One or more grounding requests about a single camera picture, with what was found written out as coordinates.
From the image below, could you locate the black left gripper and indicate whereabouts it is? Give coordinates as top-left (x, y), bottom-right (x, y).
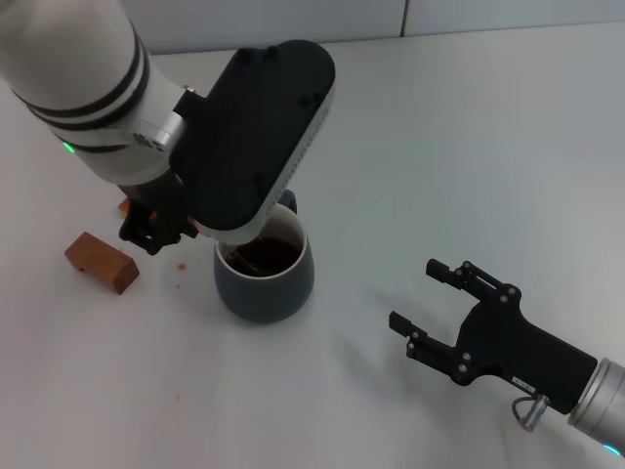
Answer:
top-left (116, 173), bottom-right (197, 256)

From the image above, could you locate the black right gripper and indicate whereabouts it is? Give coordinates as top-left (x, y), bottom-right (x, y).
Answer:
top-left (388, 258), bottom-right (600, 416)

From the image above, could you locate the grey ceramic cup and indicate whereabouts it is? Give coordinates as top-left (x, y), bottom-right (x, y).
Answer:
top-left (212, 189), bottom-right (316, 324)

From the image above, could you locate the flat orange wooden block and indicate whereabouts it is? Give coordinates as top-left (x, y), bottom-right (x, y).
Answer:
top-left (118, 197), bottom-right (160, 219)

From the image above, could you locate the notched brown wooden block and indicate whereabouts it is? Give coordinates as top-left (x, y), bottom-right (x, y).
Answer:
top-left (63, 232), bottom-right (141, 296)

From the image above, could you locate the right gripper metal cable connector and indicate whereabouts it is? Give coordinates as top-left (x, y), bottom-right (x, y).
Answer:
top-left (511, 394), bottom-right (553, 433)

